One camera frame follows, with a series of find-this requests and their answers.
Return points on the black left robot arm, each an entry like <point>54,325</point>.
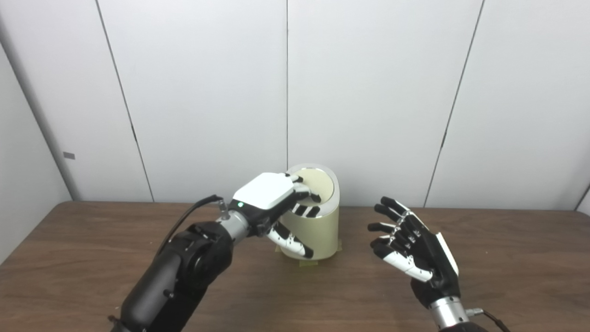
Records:
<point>184,272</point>

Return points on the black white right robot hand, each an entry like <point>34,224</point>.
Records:
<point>431,258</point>

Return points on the small grey wall label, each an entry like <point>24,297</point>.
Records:
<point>69,156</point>

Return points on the cream-colored lidded bin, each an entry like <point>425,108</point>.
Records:
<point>325,230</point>

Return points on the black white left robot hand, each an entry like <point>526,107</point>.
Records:
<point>265,193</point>

